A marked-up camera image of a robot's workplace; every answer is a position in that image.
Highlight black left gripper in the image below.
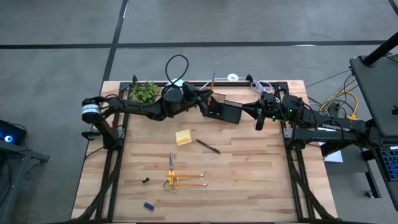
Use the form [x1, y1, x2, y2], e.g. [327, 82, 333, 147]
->
[182, 81, 216, 118]

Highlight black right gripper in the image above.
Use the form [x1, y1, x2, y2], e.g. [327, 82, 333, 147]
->
[242, 91, 283, 132]

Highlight yellow sticky note pad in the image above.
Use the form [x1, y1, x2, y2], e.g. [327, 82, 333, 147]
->
[174, 128, 193, 147]

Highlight yellow handled scissors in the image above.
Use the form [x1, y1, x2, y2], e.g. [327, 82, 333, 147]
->
[162, 152, 180, 193]

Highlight black mesh desk organizer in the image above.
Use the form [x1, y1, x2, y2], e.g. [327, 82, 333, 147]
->
[201, 92, 244, 125]

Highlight black pen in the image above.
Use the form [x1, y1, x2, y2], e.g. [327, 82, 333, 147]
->
[195, 138, 222, 155]

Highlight green plant in white pot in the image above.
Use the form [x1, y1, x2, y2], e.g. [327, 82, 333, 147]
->
[129, 81, 161, 105]

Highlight white paper sheet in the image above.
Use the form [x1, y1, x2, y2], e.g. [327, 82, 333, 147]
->
[322, 150, 344, 164]

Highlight backlit keyboard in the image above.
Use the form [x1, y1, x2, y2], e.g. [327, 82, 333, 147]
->
[379, 145, 398, 183]

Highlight black computer with blue light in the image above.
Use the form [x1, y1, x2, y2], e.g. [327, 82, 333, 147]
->
[0, 119, 27, 146]

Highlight white lamp cable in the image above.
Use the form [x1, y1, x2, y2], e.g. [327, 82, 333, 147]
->
[198, 77, 253, 91]

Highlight white cable bundle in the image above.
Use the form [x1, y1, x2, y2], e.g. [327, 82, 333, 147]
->
[249, 80, 276, 98]

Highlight black aluminium table frame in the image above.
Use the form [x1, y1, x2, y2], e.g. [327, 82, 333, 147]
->
[67, 74, 340, 224]

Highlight yellow cable bundle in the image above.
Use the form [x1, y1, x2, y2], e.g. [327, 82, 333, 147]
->
[319, 78, 360, 122]

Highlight black side desk frame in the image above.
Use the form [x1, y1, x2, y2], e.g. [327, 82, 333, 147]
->
[0, 139, 51, 224]

